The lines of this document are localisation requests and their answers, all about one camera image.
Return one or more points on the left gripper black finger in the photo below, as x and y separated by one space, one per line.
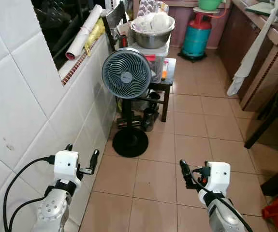
95 159
69 147

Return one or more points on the grey egg carton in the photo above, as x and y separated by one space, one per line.
151 7

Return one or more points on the dark wooden chair back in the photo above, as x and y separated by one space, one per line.
115 17

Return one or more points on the green plastic basin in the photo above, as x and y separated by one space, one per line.
209 4

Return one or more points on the large metal bowl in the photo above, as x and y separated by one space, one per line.
153 38

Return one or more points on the yellow plastic bag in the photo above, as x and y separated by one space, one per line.
95 35

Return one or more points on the long white hanging cloth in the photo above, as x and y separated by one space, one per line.
250 58

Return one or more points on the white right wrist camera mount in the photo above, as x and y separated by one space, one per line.
218 175

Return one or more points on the small orange bottle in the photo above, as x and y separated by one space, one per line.
164 71

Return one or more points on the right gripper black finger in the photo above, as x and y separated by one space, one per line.
184 168

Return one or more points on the dark wooden dining chair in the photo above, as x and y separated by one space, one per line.
274 116

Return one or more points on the white plastic bag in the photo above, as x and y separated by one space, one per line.
153 21

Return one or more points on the grey standing fan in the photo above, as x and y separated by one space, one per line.
126 73

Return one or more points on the clear plastic storage box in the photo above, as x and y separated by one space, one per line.
158 53

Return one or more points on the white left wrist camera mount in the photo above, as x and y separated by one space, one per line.
66 164

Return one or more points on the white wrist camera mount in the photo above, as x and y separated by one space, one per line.
66 164
218 175

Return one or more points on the small dark wooden stool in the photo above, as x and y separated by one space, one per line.
169 87

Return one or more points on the brown wooden cabinet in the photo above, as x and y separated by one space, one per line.
269 63

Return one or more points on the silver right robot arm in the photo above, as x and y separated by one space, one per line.
223 215

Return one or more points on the green flat board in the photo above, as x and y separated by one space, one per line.
259 7

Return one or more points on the teal and red gas cylinder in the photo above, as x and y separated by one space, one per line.
196 41

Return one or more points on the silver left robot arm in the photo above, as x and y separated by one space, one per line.
51 210

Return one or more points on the rolled white paper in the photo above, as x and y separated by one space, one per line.
83 34

